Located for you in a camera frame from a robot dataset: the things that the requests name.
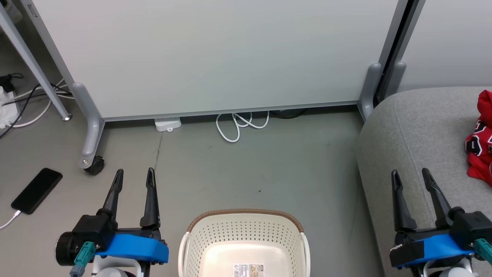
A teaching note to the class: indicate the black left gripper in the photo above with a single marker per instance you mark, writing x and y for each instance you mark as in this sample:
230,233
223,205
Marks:
94,231

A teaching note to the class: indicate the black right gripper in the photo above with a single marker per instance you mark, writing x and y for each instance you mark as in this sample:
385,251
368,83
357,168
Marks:
471,225

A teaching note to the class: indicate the red basketball jersey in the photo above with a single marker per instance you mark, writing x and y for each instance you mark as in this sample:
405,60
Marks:
482,150

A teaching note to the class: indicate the cream perforated laundry basket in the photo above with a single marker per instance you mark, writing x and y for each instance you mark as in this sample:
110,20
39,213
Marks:
246,238

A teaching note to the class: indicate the paper label in basket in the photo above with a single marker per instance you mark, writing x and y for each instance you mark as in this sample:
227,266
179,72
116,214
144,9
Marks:
248,270

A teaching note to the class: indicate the grey fabric sofa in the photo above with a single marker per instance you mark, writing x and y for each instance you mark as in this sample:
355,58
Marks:
423,138

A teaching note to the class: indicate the grey partition foot with caster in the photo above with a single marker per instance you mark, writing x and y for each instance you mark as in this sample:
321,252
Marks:
90,130

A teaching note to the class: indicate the white power adapter box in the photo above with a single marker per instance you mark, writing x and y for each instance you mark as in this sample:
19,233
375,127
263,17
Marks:
168,124

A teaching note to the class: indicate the black smartphone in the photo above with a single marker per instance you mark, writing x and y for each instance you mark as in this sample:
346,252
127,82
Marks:
37,190

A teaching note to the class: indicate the white power strip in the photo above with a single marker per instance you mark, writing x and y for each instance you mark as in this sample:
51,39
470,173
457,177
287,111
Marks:
7,109

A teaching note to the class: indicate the narrow white partition panel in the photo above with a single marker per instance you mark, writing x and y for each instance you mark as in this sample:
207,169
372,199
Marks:
453,42

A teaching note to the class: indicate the grey metal table leg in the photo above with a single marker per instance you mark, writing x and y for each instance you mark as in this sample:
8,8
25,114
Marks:
34,65

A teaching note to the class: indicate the large white partition panel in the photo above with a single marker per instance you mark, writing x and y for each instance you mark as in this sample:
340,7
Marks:
223,54

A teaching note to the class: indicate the blue right wrist camera housing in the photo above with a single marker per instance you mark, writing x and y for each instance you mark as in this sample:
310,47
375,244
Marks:
442,248

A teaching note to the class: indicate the blue wrist camera housing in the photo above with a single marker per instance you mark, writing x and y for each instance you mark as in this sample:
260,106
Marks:
134,248
442,248

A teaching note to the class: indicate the blue left wrist camera housing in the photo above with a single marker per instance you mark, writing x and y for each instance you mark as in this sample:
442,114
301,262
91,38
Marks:
134,248

